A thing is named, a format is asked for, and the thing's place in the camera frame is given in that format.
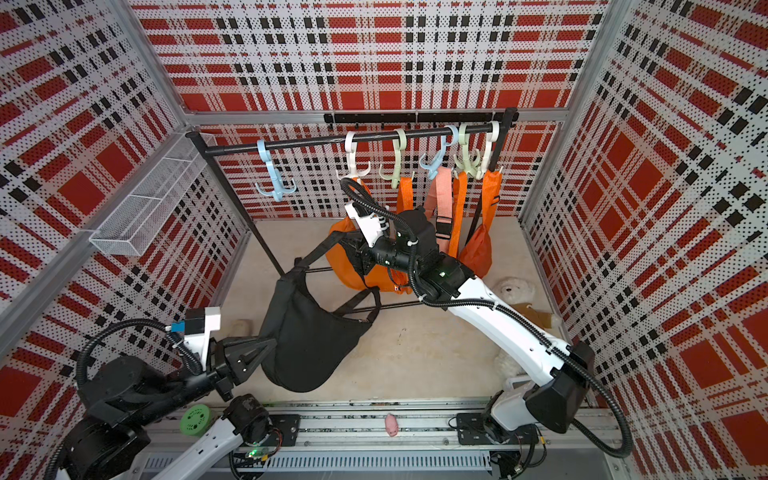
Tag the white teddy bear brown shirt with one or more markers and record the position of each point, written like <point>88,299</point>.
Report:
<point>520,294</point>

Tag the white hook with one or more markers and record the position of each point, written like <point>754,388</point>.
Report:
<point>353,172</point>
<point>485,156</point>

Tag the black wall hook strip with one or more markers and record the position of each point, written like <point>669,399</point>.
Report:
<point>403,117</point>

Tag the green round object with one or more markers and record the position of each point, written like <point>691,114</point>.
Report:
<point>196,421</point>

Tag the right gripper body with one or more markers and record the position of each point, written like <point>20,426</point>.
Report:
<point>387,254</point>

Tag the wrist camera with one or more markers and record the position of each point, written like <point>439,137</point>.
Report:
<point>372,225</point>
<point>196,330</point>

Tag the light blue hook far left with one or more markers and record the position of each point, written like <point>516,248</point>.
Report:
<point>279,188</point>

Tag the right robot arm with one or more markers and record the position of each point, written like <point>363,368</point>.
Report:
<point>560,375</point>

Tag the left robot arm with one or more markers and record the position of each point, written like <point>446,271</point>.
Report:
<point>97,450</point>

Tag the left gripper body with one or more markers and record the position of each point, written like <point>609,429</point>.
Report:
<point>185,387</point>

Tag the orange bag with black trim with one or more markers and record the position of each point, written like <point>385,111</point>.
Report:
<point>405,195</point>

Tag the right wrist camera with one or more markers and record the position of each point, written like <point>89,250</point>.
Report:
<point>372,225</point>

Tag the green hook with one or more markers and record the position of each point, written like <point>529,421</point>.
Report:
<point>467,162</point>
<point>400,143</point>

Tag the pink bag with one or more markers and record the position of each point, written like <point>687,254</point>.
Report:
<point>439,207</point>

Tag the white wire mesh basket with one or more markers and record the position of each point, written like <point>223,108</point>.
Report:
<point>134,223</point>

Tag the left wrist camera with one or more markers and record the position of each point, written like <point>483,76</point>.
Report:
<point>196,330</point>

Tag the black garment rack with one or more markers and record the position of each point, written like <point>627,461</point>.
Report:
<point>330,189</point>

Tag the small pink object on rail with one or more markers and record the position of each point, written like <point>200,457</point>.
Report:
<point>391,425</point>

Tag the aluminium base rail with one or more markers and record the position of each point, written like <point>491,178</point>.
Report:
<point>434,436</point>

